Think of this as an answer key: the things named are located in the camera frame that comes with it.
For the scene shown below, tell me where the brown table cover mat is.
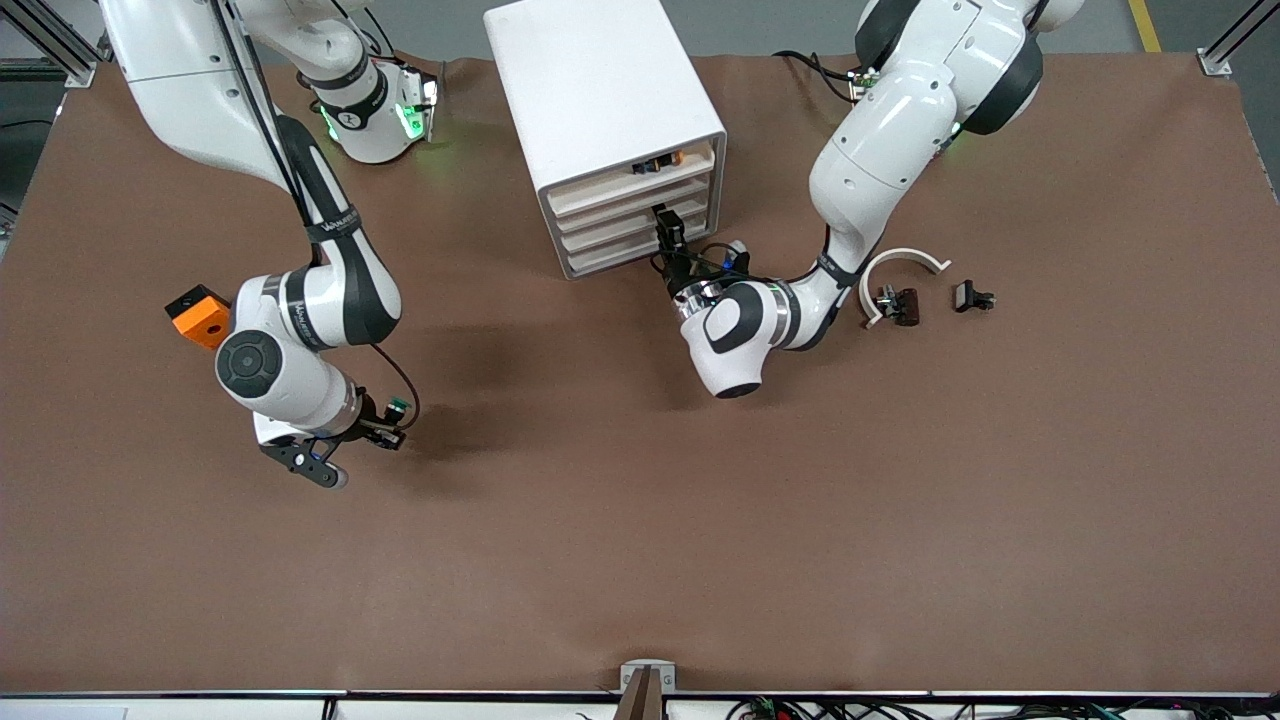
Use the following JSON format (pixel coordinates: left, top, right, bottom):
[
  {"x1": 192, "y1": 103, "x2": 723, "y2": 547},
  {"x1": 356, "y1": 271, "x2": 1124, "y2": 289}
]
[{"x1": 0, "y1": 50, "x2": 1280, "y2": 696}]

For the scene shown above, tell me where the orange box with black base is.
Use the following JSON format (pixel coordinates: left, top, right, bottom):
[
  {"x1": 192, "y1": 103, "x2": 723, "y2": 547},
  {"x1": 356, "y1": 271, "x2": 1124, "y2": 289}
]
[{"x1": 164, "y1": 284, "x2": 235, "y2": 351}]

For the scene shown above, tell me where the white table edge rail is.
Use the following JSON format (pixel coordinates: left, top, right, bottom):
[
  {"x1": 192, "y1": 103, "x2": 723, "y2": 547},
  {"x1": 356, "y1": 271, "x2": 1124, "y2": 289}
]
[{"x1": 0, "y1": 688, "x2": 1280, "y2": 720}]

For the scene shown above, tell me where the yellow floor tape strip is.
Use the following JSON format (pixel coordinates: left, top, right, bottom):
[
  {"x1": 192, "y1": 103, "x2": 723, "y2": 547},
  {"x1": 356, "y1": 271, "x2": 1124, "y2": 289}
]
[{"x1": 1128, "y1": 0, "x2": 1164, "y2": 54}]

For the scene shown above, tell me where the brown cylinder with metal fitting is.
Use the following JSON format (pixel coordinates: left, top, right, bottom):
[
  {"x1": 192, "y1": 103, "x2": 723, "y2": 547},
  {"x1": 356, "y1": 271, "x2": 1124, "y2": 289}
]
[{"x1": 875, "y1": 286, "x2": 922, "y2": 328}]

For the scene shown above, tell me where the white semicircular clamp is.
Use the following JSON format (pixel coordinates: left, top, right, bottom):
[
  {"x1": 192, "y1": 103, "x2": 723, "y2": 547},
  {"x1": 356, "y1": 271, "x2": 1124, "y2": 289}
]
[{"x1": 858, "y1": 247, "x2": 953, "y2": 331}]

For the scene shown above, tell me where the black base cable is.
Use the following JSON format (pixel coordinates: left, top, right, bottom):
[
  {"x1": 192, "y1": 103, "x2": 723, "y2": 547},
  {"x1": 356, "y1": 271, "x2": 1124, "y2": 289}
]
[{"x1": 773, "y1": 48, "x2": 863, "y2": 103}]

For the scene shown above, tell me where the aluminium frame post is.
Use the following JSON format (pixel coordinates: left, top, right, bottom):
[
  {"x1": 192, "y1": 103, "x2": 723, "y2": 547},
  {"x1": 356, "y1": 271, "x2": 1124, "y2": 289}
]
[
  {"x1": 1195, "y1": 0, "x2": 1280, "y2": 79},
  {"x1": 0, "y1": 0, "x2": 101, "y2": 89}
]

